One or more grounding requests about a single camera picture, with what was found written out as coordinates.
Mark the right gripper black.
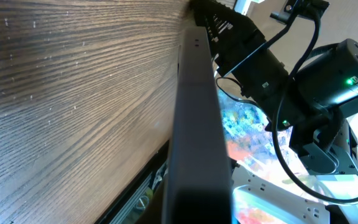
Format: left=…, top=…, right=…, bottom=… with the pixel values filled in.
left=190, top=0, right=288, bottom=120

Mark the Galaxy smartphone blue screen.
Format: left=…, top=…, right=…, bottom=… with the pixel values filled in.
left=162, top=27, right=232, bottom=223

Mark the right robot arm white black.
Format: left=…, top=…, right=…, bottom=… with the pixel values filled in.
left=190, top=1, right=358, bottom=223

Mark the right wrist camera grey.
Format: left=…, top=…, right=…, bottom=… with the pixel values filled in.
left=270, top=0, right=329, bottom=25

